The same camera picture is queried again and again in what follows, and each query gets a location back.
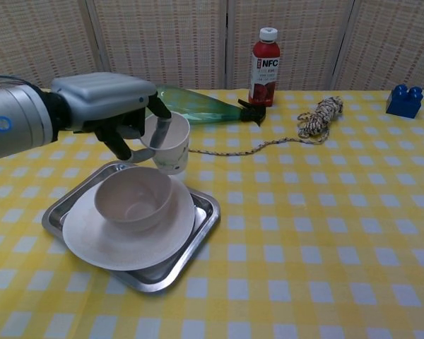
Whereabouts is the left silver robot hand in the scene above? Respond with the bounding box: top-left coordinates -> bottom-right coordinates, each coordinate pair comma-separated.
50,72 -> 172,164

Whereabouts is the woven folding screen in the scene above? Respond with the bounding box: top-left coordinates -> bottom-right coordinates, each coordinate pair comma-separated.
0,0 -> 424,93

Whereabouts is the beige bowl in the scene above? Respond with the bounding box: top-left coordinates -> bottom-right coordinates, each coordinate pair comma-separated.
94,166 -> 174,233

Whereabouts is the white round plate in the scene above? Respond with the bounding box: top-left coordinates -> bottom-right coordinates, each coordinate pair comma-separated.
62,172 -> 196,272

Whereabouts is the yellow checkered tablecloth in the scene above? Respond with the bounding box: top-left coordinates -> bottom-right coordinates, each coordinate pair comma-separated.
0,88 -> 424,339

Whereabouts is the green spray bottle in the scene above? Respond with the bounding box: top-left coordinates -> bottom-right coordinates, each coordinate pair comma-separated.
146,84 -> 269,127

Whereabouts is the metal rectangular tray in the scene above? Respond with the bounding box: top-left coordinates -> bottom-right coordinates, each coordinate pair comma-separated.
41,160 -> 222,294

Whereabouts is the white paper cup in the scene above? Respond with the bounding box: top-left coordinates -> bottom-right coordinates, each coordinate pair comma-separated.
140,111 -> 192,174

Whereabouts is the speckled rope bundle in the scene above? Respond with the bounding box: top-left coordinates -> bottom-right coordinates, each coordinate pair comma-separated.
187,97 -> 345,157

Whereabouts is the blue toy brick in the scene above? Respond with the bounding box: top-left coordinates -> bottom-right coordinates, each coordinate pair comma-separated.
385,84 -> 424,119

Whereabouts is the red juice bottle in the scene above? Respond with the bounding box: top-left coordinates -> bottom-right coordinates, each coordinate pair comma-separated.
247,27 -> 281,107

